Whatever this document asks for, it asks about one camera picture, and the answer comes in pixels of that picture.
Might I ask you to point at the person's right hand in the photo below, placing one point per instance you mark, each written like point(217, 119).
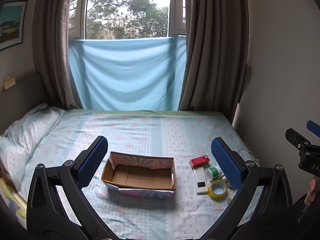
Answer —
point(311, 191)

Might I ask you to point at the red small carton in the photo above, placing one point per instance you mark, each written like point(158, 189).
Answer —
point(199, 161)

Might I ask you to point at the window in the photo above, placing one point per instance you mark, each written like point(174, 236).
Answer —
point(125, 7)

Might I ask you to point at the light blue hanging cloth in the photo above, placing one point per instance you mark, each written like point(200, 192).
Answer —
point(125, 75)

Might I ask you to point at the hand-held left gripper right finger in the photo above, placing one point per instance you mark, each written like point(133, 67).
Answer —
point(227, 165)

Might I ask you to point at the floral checked bed sheet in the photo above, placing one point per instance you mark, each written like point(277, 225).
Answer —
point(155, 135)

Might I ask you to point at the white remote control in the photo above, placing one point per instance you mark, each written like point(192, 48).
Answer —
point(200, 181)

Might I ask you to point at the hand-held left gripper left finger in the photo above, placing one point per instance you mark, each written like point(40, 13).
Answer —
point(92, 163)

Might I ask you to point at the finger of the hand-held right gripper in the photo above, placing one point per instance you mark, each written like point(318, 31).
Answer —
point(313, 128)
point(301, 141)

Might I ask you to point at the green label white jar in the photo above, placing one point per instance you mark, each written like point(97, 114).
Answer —
point(213, 173)

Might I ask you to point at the yellow printed cloth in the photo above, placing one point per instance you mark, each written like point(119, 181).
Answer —
point(11, 200)

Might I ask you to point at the yellow tape roll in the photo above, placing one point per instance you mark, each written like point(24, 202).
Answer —
point(218, 189)

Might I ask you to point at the brown curtain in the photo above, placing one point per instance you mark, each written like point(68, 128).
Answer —
point(60, 42)
point(212, 55)

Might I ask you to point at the grey padded headboard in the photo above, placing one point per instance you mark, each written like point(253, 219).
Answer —
point(27, 90)

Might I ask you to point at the cardboard box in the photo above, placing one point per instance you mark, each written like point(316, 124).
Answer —
point(140, 177)

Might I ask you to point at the framed wall picture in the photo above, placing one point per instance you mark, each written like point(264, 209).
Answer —
point(11, 25)

